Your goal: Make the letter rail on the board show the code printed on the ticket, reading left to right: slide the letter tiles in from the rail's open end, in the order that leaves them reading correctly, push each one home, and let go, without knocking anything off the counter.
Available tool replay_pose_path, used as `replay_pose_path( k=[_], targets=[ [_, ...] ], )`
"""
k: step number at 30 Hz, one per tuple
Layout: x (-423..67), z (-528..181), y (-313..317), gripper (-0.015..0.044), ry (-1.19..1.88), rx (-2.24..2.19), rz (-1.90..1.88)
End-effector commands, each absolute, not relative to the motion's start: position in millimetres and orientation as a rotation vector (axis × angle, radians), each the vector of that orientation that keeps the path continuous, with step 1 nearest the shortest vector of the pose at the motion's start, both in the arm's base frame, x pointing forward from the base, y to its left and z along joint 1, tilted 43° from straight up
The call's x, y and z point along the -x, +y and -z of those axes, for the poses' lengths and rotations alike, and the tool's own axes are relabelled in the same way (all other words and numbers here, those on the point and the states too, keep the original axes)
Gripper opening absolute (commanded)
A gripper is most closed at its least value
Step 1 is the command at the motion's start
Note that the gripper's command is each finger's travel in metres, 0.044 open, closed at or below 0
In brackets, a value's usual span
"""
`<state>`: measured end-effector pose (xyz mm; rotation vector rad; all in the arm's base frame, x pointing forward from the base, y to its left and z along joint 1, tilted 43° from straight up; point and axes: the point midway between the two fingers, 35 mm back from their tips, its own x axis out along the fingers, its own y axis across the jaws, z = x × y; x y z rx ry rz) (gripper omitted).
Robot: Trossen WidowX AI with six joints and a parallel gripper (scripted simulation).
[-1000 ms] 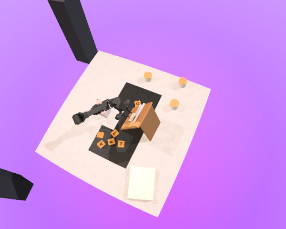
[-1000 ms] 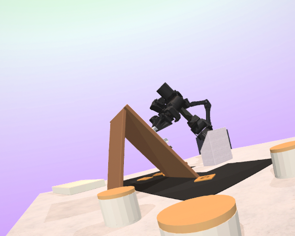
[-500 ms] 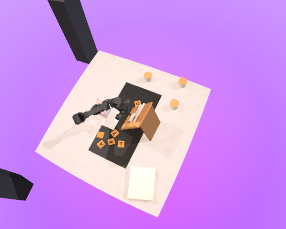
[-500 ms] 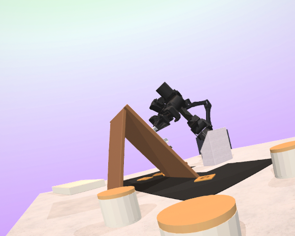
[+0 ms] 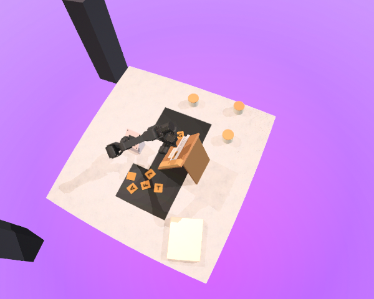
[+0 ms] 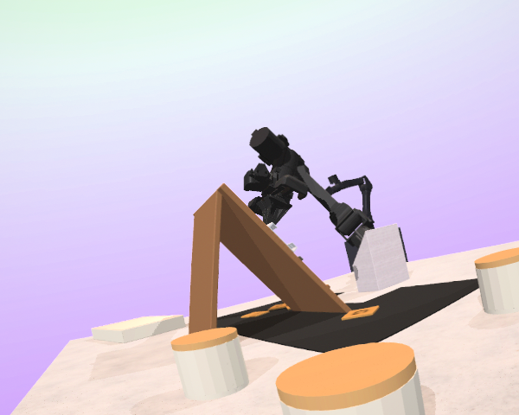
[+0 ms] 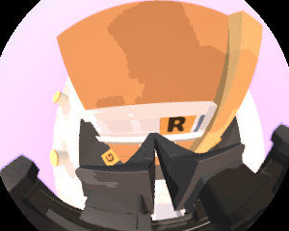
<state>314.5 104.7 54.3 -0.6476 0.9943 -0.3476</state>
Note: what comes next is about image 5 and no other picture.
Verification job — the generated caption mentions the white cylindrical container with orange lid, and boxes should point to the white cylindrical container with orange lid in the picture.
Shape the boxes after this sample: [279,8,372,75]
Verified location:
[188,93,199,108]
[222,129,234,144]
[233,101,245,115]

